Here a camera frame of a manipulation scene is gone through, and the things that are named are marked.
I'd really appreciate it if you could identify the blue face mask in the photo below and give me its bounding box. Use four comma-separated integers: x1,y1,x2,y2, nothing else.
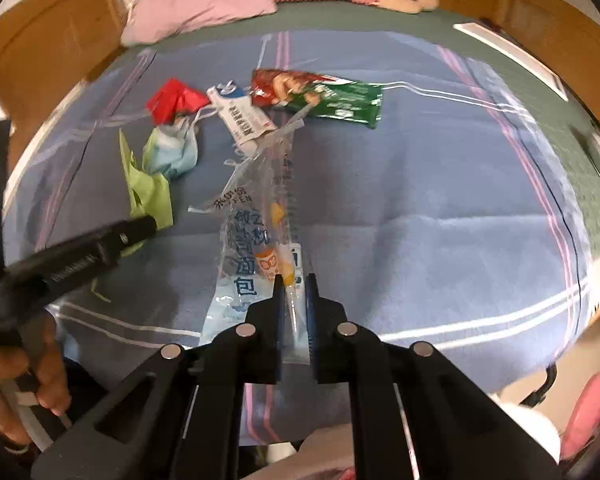
142,107,216,181

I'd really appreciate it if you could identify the red green snack wrapper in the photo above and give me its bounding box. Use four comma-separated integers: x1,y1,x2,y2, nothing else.
251,67,383,130

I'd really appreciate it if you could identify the black curved tube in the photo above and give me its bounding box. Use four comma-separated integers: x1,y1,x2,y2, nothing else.
522,362,558,408

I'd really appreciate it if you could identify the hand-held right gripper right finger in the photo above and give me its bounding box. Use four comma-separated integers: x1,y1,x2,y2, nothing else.
306,274,562,480

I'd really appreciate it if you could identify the person's left hand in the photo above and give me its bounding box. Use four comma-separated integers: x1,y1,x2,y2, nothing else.
0,310,73,450

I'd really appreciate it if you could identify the wooden bed frame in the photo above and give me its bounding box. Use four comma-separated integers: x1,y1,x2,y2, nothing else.
0,0,600,161

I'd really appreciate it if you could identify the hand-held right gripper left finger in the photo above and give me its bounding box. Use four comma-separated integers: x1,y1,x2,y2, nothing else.
30,276,286,480

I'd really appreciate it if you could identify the blue striped bedsheet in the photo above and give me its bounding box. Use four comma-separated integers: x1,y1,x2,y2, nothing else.
2,30,593,446

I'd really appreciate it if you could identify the clear plastic bread bag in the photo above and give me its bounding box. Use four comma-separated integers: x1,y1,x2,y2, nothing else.
189,105,313,366

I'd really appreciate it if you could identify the pink plastic object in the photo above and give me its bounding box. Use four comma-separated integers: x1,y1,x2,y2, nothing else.
560,375,600,461

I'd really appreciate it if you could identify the light green paper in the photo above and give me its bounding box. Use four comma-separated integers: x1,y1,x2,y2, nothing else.
90,129,174,303

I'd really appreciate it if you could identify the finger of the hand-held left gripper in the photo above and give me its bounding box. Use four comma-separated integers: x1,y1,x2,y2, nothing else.
5,215,158,302

